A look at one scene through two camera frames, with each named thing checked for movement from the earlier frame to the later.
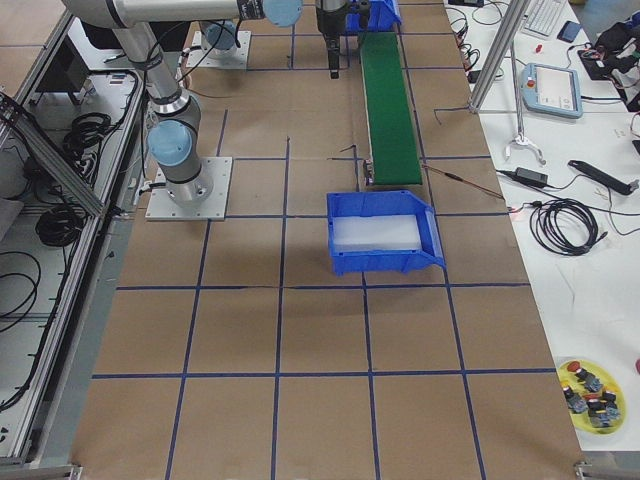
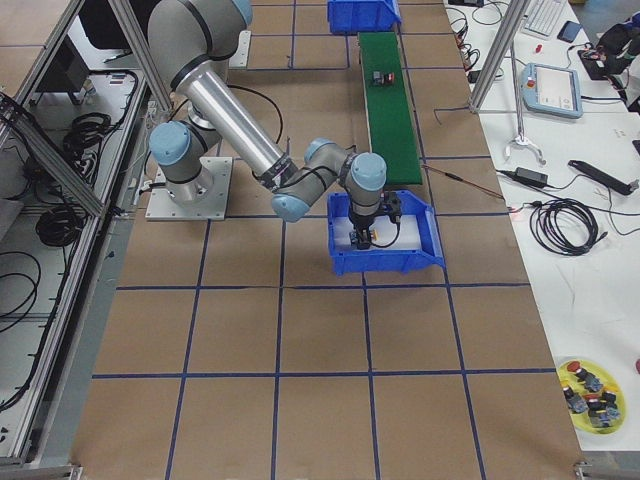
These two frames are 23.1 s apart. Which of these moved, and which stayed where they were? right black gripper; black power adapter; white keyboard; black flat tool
Moved: right black gripper
Stayed: black flat tool; white keyboard; black power adapter
